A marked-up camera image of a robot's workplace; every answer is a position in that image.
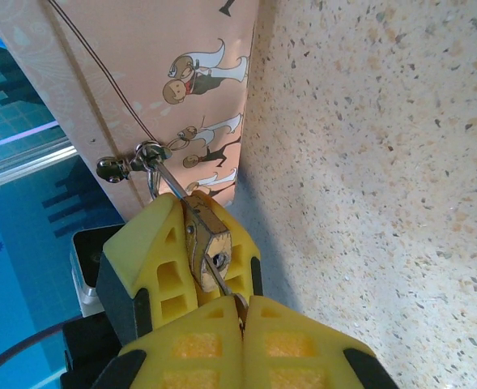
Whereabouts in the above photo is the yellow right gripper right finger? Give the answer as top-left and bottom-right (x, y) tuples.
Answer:
(241, 295), (399, 389)

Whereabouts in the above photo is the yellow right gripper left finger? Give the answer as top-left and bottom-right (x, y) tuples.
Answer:
(94, 297), (246, 389)

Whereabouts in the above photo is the brass padlock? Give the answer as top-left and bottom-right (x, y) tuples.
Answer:
(144, 160), (234, 293)

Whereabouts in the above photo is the silver metal hasp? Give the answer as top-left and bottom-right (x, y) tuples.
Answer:
(96, 139), (174, 183)

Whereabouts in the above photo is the pink wedding cartoon tin box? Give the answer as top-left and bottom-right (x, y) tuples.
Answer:
(0, 0), (263, 228)

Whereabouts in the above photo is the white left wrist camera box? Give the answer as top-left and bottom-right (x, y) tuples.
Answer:
(70, 226), (126, 319)

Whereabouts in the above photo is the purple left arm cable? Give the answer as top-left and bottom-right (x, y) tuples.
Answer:
(0, 323), (67, 378)

